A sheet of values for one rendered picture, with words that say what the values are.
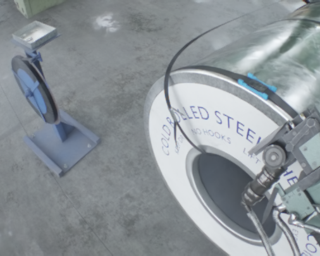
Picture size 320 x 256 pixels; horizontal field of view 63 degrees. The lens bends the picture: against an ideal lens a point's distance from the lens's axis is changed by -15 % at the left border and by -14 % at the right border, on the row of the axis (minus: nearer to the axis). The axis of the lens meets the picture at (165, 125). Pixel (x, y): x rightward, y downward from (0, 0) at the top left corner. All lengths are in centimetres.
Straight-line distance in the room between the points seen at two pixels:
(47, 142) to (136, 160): 86
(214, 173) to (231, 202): 19
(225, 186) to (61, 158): 147
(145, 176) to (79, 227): 66
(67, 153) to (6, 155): 66
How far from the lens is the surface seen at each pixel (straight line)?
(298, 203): 71
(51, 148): 268
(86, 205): 226
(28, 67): 204
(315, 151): 66
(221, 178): 158
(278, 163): 71
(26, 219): 238
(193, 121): 116
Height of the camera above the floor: 191
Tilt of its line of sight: 47 degrees down
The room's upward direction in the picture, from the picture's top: 3 degrees counter-clockwise
